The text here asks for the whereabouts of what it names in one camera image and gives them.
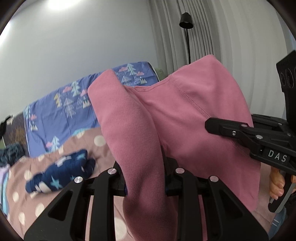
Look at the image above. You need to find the blue tree print sheet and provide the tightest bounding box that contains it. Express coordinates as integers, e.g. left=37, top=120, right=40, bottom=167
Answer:
left=23, top=61, right=160, bottom=159

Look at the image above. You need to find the teal knitted blanket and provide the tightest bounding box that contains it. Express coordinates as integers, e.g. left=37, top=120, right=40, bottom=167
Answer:
left=0, top=143, right=25, bottom=167

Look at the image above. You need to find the grey pleated curtain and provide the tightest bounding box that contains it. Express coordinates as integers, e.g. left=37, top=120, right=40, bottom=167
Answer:
left=148, top=1, right=295, bottom=118

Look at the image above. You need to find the black floor lamp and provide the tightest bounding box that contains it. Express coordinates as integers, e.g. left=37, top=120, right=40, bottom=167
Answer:
left=179, top=12, right=194, bottom=64

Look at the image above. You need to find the green pillow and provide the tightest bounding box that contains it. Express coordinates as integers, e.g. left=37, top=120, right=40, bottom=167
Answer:
left=154, top=68, right=167, bottom=81

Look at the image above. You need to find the pink polka dot blanket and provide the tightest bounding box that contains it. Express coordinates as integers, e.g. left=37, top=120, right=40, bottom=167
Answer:
left=3, top=128, right=133, bottom=240

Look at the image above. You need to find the lavender folded cloth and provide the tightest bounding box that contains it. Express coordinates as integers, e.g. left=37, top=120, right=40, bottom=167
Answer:
left=0, top=164, right=10, bottom=186

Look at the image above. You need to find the pink garment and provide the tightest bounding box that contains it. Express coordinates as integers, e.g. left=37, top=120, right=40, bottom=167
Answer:
left=88, top=55, right=260, bottom=240

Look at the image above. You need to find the navy star fleece garment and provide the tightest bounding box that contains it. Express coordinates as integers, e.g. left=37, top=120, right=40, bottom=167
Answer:
left=25, top=149, right=96, bottom=193

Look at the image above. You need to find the person's right hand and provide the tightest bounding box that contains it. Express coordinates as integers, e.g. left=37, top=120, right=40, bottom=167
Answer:
left=269, top=167, right=285, bottom=200

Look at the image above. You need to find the black cloth on headboard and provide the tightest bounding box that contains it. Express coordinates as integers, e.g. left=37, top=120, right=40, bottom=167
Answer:
left=0, top=115, right=13, bottom=138

